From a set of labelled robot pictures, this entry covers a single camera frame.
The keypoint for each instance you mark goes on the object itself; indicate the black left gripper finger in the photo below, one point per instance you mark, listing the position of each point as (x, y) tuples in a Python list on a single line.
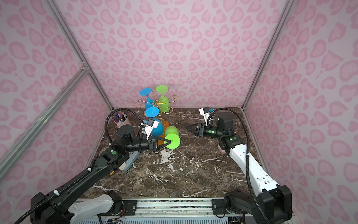
[(160, 147), (158, 138)]

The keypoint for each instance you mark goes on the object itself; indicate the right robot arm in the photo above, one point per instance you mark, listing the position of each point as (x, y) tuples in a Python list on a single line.
[(267, 201)]

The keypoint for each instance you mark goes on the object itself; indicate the gold wire glass rack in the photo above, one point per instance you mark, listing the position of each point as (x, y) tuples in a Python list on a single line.
[(141, 103)]

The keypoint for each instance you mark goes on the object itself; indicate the pink metal pen bucket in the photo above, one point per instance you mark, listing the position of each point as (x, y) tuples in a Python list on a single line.
[(121, 119)]

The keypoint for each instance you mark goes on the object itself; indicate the pink case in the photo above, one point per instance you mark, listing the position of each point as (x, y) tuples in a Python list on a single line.
[(223, 152)]

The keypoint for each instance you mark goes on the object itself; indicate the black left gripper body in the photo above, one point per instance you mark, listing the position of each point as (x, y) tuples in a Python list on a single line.
[(152, 144)]

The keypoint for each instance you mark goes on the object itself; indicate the blue white stapler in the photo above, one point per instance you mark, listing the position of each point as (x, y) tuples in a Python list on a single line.
[(127, 165)]

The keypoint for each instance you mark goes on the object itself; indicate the green wine glass back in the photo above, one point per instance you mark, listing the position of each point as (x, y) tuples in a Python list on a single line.
[(163, 101)]

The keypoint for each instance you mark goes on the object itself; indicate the blue wine glass back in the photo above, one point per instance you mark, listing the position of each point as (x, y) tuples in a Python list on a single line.
[(145, 92)]

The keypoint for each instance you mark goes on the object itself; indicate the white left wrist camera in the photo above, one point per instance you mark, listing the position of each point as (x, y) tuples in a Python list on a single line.
[(148, 126)]

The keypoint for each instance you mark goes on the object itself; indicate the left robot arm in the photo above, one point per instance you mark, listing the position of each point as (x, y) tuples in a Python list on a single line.
[(59, 206)]

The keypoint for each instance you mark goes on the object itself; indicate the wooden rack base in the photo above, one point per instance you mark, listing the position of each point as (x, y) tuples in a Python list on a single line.
[(165, 125)]

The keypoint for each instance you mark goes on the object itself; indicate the blue wine glass front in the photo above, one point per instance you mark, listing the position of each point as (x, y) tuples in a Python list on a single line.
[(153, 112)]

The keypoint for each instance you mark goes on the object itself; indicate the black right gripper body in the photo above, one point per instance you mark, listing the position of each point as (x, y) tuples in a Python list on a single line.
[(200, 130)]

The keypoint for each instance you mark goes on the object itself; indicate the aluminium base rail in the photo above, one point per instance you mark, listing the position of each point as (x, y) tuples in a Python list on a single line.
[(172, 211)]

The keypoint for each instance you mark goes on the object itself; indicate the blue wine glass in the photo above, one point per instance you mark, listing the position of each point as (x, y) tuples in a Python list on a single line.
[(153, 112), (145, 92)]

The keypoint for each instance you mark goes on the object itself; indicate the green wine glass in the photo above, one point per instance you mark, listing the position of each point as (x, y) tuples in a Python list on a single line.
[(163, 101), (172, 134)]

